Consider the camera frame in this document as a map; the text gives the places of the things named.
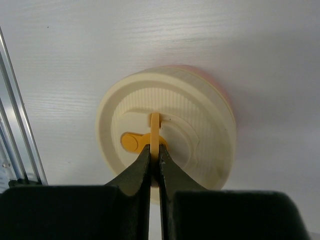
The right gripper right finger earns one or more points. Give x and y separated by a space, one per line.
191 212

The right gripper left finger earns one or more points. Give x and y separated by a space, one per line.
118 210

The cream lid orange handle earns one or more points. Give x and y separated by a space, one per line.
197 121

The pink bowl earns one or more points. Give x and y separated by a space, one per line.
217 80

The aluminium mounting rail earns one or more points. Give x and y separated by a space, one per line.
19 156

